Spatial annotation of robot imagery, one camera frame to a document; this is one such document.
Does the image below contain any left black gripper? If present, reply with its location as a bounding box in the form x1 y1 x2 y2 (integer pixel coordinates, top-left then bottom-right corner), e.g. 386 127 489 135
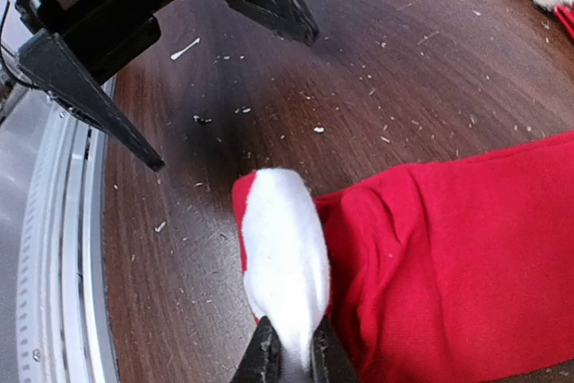
14 0 174 171

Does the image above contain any red sock with white cuff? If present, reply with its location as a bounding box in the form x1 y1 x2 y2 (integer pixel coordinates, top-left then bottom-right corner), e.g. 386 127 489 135
232 133 573 382

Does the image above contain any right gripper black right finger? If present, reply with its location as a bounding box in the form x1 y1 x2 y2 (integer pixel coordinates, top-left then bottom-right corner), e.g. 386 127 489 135
310 316 359 383

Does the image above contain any metal base rail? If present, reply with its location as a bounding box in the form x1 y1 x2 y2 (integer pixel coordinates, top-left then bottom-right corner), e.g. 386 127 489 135
1 89 118 382

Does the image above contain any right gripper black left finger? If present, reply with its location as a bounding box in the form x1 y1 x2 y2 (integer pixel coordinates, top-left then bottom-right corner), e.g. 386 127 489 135
230 317 282 383

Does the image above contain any white cotton swab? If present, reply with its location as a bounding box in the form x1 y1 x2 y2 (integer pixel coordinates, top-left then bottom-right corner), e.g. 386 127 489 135
170 38 201 61

